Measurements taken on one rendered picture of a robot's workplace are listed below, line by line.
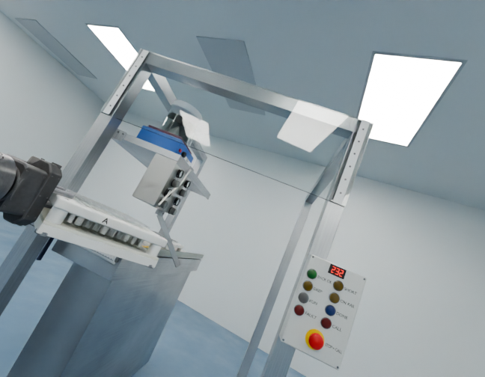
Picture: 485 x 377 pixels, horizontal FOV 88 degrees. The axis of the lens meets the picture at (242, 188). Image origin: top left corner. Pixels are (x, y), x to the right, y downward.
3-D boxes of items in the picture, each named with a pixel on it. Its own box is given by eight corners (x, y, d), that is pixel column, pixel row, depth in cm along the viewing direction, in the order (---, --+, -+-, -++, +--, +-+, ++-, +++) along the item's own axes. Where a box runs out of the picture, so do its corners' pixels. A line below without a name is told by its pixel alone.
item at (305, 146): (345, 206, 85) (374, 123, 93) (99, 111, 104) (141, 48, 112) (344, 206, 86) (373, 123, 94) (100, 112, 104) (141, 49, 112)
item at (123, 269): (109, 281, 95) (123, 256, 97) (50, 250, 100) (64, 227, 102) (196, 270, 219) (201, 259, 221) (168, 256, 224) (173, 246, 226)
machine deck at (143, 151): (176, 163, 102) (181, 155, 103) (100, 132, 109) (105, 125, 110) (208, 200, 161) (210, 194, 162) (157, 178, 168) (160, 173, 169)
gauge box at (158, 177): (153, 206, 98) (177, 161, 102) (131, 195, 99) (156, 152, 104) (173, 215, 119) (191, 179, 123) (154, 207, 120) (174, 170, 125)
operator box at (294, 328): (339, 371, 68) (367, 277, 74) (280, 341, 71) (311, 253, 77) (333, 363, 73) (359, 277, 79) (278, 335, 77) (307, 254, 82)
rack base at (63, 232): (122, 240, 77) (126, 233, 78) (154, 268, 59) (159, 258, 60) (29, 208, 62) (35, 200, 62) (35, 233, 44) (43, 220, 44)
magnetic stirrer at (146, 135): (177, 155, 106) (186, 138, 108) (134, 138, 110) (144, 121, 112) (189, 171, 125) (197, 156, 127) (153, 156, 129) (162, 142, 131)
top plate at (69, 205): (130, 225, 79) (133, 219, 79) (165, 248, 61) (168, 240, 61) (41, 190, 63) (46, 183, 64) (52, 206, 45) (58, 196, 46)
